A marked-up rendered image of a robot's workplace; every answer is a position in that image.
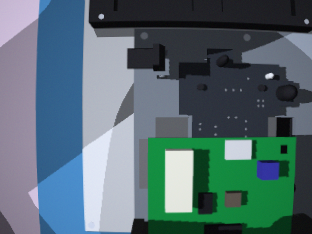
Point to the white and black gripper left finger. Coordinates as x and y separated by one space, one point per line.
139 226

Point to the green circuit board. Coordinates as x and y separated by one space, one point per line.
220 185

